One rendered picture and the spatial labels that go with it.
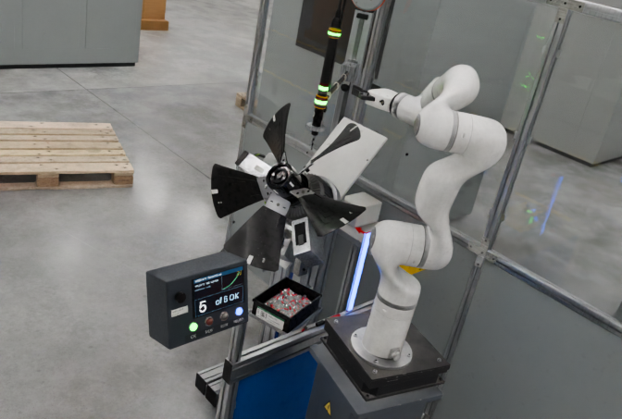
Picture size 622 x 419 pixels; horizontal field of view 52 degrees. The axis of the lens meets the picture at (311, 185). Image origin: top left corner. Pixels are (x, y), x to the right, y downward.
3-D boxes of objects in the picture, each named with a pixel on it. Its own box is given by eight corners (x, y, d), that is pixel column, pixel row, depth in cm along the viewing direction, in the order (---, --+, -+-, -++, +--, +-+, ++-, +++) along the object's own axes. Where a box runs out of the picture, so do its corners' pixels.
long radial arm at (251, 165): (303, 191, 273) (290, 178, 264) (292, 205, 272) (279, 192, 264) (261, 165, 292) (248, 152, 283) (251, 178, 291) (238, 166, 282)
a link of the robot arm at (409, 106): (411, 87, 200) (392, 109, 199) (444, 101, 192) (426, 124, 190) (418, 104, 206) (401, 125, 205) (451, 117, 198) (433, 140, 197)
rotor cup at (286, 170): (287, 172, 262) (271, 156, 252) (316, 177, 254) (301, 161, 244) (273, 203, 257) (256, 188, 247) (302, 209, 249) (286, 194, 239)
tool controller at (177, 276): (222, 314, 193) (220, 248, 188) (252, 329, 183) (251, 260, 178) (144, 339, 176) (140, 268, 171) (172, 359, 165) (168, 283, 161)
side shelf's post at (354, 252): (327, 365, 338) (360, 228, 305) (331, 370, 335) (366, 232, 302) (321, 368, 335) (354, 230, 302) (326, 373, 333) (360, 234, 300)
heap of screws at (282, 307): (283, 293, 246) (285, 284, 244) (314, 309, 240) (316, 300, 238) (254, 314, 231) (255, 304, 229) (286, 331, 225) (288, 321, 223)
